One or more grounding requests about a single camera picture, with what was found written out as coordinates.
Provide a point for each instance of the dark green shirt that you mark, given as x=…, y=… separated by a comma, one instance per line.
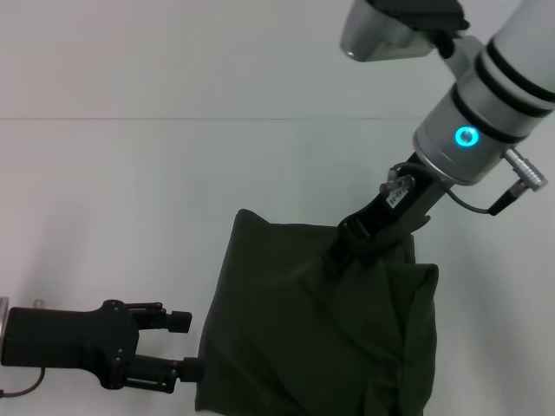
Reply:
x=312, y=325

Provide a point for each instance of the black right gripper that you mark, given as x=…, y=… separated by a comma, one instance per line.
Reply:
x=390, y=203

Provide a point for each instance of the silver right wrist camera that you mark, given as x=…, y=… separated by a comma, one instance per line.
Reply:
x=399, y=30

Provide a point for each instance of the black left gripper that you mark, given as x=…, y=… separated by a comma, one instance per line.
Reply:
x=73, y=342

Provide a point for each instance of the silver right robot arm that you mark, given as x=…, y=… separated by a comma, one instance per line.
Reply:
x=485, y=95

